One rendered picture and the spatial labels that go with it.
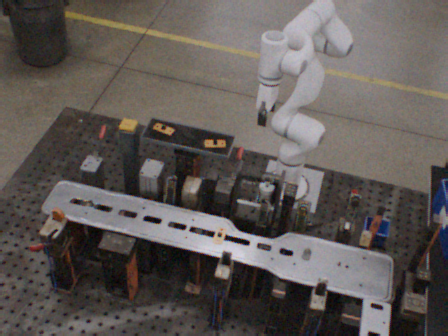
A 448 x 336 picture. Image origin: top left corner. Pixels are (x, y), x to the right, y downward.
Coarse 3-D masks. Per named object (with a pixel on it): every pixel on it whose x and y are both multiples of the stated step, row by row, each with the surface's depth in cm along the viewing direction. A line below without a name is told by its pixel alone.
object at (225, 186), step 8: (224, 184) 236; (232, 184) 236; (216, 192) 234; (224, 192) 233; (232, 192) 239; (216, 200) 237; (224, 200) 236; (232, 200) 243; (216, 208) 240; (224, 208) 239; (216, 216) 245; (224, 216) 244
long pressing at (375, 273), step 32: (64, 192) 237; (96, 192) 238; (96, 224) 228; (128, 224) 228; (160, 224) 229; (192, 224) 231; (224, 224) 232; (256, 256) 222; (288, 256) 223; (320, 256) 224; (352, 256) 225; (384, 256) 226; (352, 288) 215; (384, 288) 216
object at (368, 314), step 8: (368, 304) 211; (384, 304) 211; (368, 312) 209; (376, 312) 209; (384, 312) 209; (360, 320) 206; (368, 320) 206; (376, 320) 207; (384, 320) 207; (360, 328) 204; (368, 328) 204; (376, 328) 204; (384, 328) 205
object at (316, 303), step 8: (312, 296) 206; (320, 296) 206; (312, 304) 204; (320, 304) 204; (312, 312) 205; (320, 312) 204; (304, 320) 213; (312, 320) 209; (320, 320) 208; (304, 328) 217; (312, 328) 213
